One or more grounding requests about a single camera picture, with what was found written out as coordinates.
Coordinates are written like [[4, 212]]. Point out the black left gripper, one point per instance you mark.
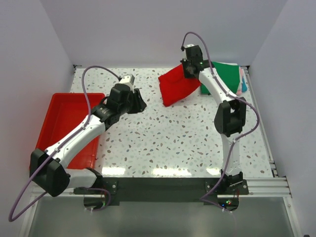
[[139, 104]]

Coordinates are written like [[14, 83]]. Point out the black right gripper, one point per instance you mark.
[[184, 61]]

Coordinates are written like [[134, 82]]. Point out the red t shirt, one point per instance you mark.
[[174, 86]]

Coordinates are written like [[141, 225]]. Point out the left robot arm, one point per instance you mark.
[[49, 168]]

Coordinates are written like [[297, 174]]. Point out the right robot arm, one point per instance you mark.
[[230, 116]]

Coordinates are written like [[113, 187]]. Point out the green folded t shirt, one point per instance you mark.
[[229, 74]]

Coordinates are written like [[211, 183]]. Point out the pink folded t shirt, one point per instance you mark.
[[239, 89]]

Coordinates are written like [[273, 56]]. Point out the teal folded t shirt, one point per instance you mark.
[[244, 87]]

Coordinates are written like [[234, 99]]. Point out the red plastic tray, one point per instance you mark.
[[65, 112]]

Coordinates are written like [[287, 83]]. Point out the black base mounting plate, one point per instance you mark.
[[114, 191]]

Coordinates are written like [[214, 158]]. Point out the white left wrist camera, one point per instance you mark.
[[128, 79]]

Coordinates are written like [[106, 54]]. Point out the aluminium frame rail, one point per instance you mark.
[[269, 187]]

